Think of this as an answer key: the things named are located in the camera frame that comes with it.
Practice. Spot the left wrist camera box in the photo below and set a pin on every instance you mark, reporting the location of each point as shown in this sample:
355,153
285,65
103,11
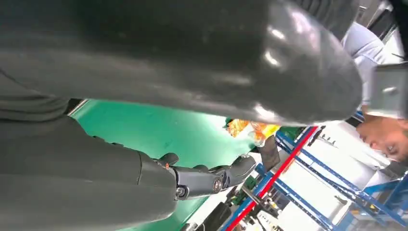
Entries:
389,89

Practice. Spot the small green object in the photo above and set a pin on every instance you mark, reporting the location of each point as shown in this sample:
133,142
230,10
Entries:
245,186

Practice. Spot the red metal bar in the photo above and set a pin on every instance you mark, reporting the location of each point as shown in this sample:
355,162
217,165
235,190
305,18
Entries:
277,175

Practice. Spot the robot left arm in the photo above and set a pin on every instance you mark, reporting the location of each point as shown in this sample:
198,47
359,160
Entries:
331,16

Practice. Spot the green mat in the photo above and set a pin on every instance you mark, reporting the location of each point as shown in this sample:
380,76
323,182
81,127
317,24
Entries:
159,134

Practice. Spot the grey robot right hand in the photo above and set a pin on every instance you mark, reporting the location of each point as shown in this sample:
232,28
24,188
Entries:
159,47

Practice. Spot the blue metal rack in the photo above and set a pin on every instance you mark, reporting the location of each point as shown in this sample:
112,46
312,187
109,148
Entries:
350,188

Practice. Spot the person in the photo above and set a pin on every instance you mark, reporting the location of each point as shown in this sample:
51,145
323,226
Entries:
366,47

